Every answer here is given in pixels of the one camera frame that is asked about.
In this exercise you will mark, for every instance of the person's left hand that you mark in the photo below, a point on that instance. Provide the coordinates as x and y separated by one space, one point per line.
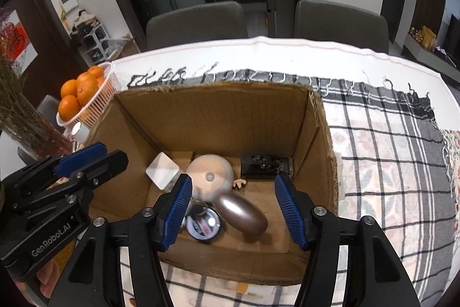
49 274

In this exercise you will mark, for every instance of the red fu poster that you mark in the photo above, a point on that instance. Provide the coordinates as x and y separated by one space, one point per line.
16 46

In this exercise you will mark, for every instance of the grey dining chair right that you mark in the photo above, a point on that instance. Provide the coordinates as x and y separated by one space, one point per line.
318 20

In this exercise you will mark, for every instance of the round beige plastic device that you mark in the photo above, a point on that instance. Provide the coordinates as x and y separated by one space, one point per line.
211 176

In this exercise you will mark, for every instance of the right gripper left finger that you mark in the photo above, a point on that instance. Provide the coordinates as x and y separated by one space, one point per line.
92 276

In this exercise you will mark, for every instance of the plaid fringed tablecloth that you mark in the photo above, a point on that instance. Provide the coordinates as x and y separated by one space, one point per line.
388 146

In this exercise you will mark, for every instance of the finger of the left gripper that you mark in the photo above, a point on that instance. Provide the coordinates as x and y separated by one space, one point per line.
43 173
91 176

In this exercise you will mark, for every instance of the glass flower vase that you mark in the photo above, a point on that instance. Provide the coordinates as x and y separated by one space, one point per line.
39 138

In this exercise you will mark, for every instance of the grey dining chair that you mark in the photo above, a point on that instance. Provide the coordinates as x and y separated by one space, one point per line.
318 20
208 22

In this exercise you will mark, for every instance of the dried flower bouquet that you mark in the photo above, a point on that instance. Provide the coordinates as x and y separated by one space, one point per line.
14 106

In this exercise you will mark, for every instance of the grey dining chair left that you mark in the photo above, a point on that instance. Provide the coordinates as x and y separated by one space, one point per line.
208 22

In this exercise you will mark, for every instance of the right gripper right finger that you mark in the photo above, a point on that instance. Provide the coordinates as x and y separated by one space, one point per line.
375 274

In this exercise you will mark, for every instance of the orange fruit front left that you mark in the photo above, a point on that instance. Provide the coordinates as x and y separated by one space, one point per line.
68 108

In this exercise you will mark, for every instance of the white shoe rack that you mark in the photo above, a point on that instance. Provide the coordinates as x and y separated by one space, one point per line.
89 37

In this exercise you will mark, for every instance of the white square charger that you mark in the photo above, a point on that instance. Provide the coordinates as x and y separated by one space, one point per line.
163 172

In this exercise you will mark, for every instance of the orange fruit centre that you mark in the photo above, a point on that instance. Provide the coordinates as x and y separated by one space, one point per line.
86 89

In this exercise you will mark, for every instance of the patterned floral placemat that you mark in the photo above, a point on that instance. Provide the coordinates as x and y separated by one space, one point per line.
451 154

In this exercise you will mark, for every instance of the silver oval mouse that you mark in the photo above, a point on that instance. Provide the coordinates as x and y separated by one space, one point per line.
243 215

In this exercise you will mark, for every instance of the brown cardboard box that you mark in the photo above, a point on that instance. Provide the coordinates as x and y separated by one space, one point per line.
205 130

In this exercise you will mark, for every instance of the white fruit basket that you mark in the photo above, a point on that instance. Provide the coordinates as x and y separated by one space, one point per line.
90 114

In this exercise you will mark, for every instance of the black clip device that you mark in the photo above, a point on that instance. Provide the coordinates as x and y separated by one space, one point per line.
255 166

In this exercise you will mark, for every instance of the small white cylinder speaker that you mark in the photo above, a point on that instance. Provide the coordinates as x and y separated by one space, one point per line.
80 133

